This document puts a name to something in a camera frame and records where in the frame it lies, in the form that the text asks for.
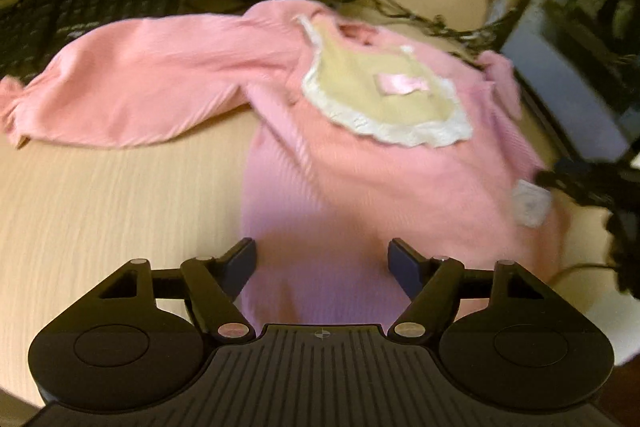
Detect black keyboard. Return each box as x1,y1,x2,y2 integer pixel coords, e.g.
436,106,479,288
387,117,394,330
1,0,182,84

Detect pink child sweater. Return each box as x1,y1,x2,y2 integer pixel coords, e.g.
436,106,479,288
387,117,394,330
1,0,564,326

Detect tangled black cables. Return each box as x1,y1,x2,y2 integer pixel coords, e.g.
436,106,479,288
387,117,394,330
319,0,507,53

